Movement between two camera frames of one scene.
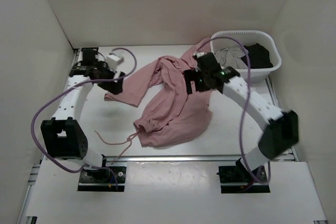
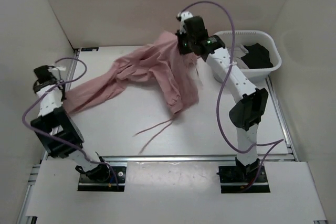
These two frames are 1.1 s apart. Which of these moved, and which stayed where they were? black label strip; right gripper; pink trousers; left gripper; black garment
Moved: left gripper; pink trousers; right gripper
Stayed: black label strip; black garment
